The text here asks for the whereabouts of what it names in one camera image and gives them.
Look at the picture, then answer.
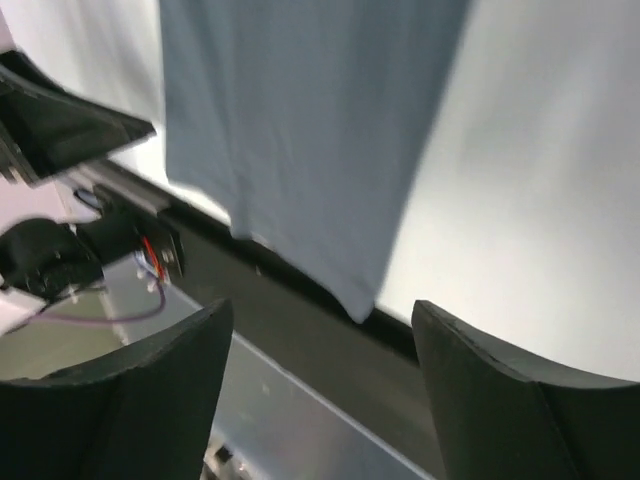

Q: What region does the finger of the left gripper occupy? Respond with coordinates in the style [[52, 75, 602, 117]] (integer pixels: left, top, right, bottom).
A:
[[1, 50, 155, 183]]

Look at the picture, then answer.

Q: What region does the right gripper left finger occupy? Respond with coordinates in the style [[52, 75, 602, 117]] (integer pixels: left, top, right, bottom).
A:
[[1, 300, 233, 480]]

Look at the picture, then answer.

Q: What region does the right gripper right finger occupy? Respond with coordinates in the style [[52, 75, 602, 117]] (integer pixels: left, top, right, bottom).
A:
[[411, 301, 639, 480]]

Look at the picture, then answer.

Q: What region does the blue-grey t shirt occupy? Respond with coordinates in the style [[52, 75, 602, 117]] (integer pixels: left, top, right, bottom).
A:
[[159, 0, 469, 322]]

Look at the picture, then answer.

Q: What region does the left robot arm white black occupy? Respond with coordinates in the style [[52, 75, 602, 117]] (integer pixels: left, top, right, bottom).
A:
[[1, 48, 184, 319]]

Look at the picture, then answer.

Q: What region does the aluminium front rail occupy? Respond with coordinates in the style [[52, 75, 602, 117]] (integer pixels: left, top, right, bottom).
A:
[[69, 159, 170, 215]]

